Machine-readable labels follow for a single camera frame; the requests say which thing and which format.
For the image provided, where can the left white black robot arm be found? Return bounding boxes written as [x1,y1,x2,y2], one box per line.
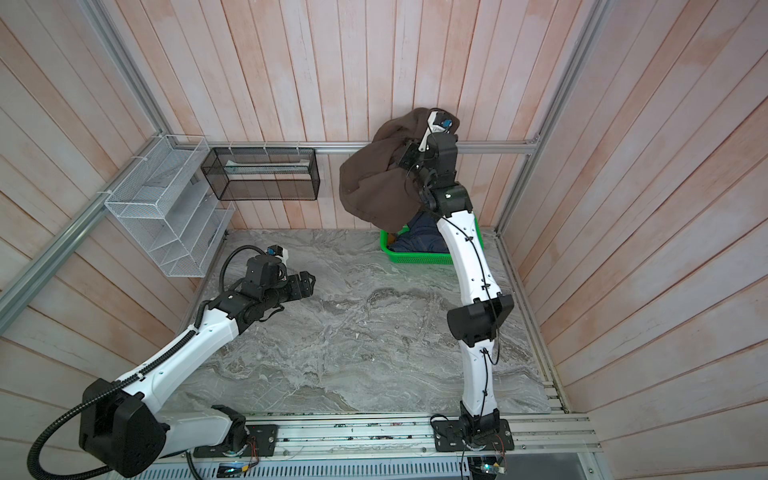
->
[78,247,316,477]

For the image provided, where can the aluminium frame rail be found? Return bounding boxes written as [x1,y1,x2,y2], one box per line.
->
[490,1,614,234]
[1,133,164,333]
[169,135,539,155]

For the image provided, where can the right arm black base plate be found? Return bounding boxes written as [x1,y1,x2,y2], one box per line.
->
[429,415,515,453]

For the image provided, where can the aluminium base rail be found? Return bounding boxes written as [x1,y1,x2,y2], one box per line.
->
[248,413,603,464]

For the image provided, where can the aluminium frame rail right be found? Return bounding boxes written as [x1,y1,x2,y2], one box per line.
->
[490,1,614,234]

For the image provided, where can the white wire mesh shelf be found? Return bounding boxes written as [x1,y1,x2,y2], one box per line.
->
[105,135,234,278]

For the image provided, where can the left circuit board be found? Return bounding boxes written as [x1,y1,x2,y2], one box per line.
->
[216,462,258,479]

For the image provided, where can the black wire mesh basket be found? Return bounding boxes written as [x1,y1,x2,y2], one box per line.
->
[201,146,321,201]

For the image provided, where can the navy blue trousers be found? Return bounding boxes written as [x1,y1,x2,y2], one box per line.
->
[388,212,449,254]

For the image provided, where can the black corrugated cable conduit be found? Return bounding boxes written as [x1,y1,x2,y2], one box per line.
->
[26,328,199,480]

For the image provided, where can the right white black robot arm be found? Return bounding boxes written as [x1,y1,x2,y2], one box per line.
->
[400,129,514,449]

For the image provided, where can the brown trousers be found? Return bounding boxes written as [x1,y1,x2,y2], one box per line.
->
[338,107,472,234]

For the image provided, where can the aluminium frame rail left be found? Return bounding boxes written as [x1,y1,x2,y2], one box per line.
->
[1,133,164,333]

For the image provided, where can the green circuit board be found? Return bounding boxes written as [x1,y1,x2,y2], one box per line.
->
[467,457,506,480]

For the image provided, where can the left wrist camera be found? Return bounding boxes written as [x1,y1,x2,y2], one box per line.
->
[266,245,289,264]

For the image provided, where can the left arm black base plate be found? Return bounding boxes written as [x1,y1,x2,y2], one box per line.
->
[193,424,278,459]

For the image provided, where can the aluminium frame rail back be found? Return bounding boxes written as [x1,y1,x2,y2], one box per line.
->
[169,135,539,155]

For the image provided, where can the green plastic basket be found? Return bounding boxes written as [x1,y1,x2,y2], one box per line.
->
[379,212,485,265]

